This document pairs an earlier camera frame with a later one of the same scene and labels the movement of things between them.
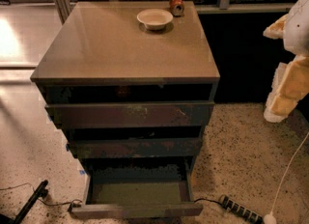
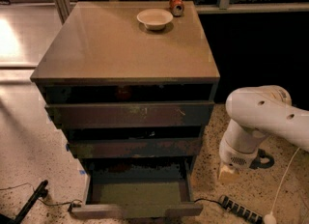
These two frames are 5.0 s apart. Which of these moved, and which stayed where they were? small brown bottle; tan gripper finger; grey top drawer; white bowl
Moved: tan gripper finger
Stayed: small brown bottle; grey top drawer; white bowl
